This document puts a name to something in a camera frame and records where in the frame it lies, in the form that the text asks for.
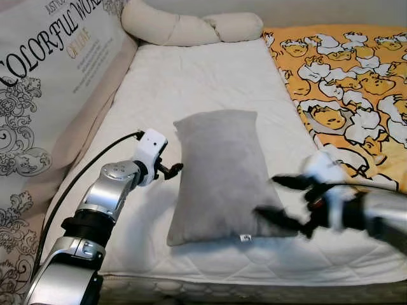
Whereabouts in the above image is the grey pillow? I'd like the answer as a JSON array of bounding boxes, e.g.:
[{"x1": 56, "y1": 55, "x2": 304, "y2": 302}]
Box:
[{"x1": 167, "y1": 109, "x2": 300, "y2": 247}]

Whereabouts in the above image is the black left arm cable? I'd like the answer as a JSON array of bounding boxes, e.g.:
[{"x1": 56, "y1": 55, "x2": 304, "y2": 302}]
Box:
[{"x1": 32, "y1": 130, "x2": 146, "y2": 280}]

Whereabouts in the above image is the beige bolster pillow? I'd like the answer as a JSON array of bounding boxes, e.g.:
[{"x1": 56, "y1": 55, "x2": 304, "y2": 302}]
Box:
[{"x1": 121, "y1": 0, "x2": 264, "y2": 47}]

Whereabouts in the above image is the white printed bed guard panel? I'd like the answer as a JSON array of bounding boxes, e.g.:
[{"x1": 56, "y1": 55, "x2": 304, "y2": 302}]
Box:
[{"x1": 0, "y1": 0, "x2": 128, "y2": 305}]

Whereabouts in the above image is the white quilted mattress pad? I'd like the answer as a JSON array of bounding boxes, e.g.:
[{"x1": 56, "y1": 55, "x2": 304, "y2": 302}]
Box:
[{"x1": 39, "y1": 38, "x2": 407, "y2": 287}]

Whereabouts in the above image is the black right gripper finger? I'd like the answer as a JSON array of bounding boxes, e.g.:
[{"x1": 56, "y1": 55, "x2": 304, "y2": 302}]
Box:
[
  {"x1": 272, "y1": 175, "x2": 317, "y2": 191},
  {"x1": 254, "y1": 207, "x2": 314, "y2": 237}
]

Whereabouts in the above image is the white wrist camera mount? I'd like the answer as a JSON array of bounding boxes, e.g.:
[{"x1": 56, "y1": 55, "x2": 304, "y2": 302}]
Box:
[
  {"x1": 132, "y1": 129, "x2": 168, "y2": 186},
  {"x1": 299, "y1": 151, "x2": 349, "y2": 191}
]

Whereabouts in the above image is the orange cartoon print blanket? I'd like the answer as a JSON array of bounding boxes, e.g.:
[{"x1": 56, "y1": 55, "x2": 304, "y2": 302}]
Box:
[{"x1": 263, "y1": 24, "x2": 407, "y2": 194}]

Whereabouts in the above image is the beige padded bed bumper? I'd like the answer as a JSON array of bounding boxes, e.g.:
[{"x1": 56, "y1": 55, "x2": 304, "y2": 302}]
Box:
[{"x1": 19, "y1": 35, "x2": 139, "y2": 210}]

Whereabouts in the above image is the grey patterned mattress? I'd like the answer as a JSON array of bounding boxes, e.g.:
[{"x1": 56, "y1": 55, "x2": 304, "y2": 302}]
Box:
[{"x1": 95, "y1": 274, "x2": 407, "y2": 304}]

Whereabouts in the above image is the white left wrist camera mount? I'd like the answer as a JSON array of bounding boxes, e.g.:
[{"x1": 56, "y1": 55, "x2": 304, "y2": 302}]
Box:
[{"x1": 132, "y1": 129, "x2": 168, "y2": 186}]

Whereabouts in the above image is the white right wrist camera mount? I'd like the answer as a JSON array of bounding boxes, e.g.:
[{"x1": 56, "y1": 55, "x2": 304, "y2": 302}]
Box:
[{"x1": 299, "y1": 151, "x2": 349, "y2": 191}]

